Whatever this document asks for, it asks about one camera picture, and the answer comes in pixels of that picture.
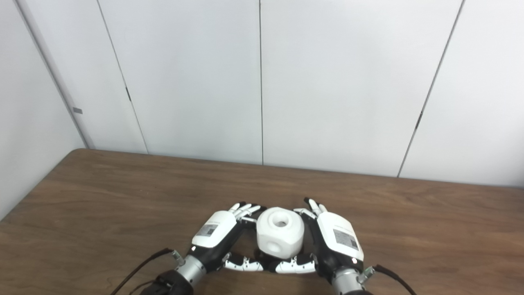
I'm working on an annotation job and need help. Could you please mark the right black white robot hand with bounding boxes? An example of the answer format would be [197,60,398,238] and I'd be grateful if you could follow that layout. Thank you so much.
[275,198,365,284]

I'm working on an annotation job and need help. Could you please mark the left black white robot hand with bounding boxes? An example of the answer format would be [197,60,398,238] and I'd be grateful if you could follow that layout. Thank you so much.
[188,202,267,272]

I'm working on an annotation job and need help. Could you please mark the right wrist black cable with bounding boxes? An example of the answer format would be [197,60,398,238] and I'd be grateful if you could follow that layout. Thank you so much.
[358,264,418,295]

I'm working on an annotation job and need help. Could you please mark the black flanged holder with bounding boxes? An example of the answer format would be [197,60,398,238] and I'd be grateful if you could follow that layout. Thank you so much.
[257,252,287,272]

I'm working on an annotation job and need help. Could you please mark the round white plastic piece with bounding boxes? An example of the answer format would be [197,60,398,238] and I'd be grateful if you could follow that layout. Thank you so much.
[256,207,305,259]

